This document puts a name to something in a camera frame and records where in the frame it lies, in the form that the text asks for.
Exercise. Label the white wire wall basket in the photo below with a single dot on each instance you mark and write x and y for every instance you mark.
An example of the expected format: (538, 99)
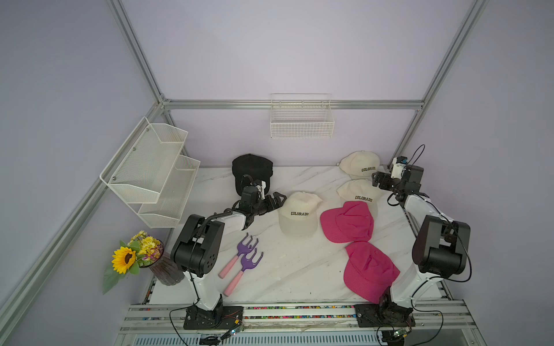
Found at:
(301, 116)

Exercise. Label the purple pink garden fork upper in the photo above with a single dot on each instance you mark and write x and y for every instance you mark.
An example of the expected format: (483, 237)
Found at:
(244, 247)

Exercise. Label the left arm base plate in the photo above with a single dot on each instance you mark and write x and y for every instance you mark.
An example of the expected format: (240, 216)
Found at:
(221, 318)

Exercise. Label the black cap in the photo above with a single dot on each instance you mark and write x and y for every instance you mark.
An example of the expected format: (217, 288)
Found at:
(259, 168)

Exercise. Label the pink cap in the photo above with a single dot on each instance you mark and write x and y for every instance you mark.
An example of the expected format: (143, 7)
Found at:
(369, 272)
(353, 222)

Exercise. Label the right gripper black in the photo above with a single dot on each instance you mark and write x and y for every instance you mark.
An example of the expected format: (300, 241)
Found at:
(385, 179)

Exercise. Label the sunflower bouquet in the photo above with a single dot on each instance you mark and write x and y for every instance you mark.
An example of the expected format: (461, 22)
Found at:
(141, 251)

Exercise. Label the dark glass flower vase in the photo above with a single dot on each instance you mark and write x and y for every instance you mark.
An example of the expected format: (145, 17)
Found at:
(166, 271)

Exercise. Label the purple pink garden fork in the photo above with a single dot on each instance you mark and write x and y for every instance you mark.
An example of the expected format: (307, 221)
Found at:
(244, 247)
(248, 262)

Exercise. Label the purple pink garden fork lower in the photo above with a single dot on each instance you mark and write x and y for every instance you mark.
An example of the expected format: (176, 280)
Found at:
(248, 262)

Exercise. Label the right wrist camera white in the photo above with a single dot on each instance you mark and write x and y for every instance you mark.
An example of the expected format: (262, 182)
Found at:
(397, 167)

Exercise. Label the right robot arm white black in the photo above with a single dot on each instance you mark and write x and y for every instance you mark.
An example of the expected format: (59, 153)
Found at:
(440, 247)

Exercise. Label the white two-tier mesh shelf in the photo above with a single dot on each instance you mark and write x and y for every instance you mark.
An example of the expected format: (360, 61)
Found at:
(152, 175)

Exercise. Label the aluminium front rail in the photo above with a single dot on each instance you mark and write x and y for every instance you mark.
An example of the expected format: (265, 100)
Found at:
(442, 322)

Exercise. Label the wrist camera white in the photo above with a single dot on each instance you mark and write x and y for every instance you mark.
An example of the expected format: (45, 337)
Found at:
(397, 167)
(260, 185)

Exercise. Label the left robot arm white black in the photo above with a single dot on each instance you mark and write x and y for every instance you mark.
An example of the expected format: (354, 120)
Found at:
(197, 247)

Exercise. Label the cream Colorado cap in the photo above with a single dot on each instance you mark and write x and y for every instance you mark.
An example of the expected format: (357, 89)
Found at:
(298, 215)
(361, 190)
(360, 165)

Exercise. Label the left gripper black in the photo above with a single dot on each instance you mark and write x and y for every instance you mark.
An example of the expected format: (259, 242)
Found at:
(277, 202)

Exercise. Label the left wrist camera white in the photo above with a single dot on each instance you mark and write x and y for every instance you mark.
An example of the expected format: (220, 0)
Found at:
(260, 185)

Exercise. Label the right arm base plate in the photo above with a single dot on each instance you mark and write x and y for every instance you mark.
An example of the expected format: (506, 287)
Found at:
(384, 314)

